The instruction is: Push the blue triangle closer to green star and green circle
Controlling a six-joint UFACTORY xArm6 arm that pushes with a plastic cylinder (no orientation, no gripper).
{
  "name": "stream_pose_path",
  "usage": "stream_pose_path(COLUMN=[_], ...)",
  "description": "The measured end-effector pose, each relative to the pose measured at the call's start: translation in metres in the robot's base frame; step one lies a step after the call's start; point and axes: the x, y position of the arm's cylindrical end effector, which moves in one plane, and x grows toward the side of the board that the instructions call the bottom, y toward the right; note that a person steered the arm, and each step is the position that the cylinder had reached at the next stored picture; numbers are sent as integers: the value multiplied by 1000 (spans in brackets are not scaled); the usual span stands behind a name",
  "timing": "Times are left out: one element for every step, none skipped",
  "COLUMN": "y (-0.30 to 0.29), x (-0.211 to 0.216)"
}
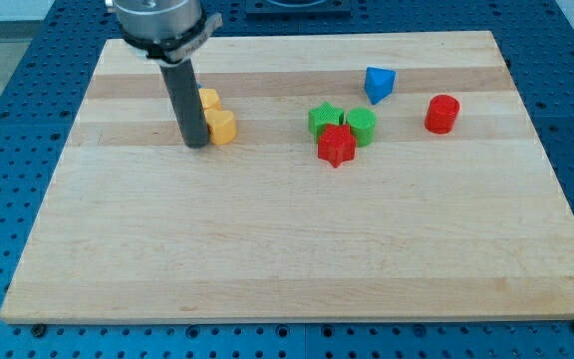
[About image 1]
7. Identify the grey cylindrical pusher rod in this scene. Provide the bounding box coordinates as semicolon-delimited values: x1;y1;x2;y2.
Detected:
160;60;209;149

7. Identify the blue triangle block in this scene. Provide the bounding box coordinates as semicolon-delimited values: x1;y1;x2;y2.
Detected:
364;67;397;105

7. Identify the green star block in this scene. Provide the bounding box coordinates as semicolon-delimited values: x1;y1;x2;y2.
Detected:
308;102;345;143

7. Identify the red star block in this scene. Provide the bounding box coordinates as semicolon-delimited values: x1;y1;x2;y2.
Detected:
318;124;357;168

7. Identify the green circle block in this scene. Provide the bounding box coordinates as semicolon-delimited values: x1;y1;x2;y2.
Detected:
346;108;377;147

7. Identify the yellow pentagon block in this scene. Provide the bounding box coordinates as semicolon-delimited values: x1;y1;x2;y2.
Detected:
199;88;222;111

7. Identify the yellow heart block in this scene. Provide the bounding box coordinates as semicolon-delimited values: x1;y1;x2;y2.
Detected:
204;110;237;146

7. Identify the wooden board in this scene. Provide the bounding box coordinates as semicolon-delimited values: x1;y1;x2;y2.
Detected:
0;31;574;325

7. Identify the red cylinder block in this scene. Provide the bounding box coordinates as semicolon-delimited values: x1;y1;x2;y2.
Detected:
425;94;460;135

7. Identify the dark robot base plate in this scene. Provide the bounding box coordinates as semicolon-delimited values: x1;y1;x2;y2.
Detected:
244;0;354;17

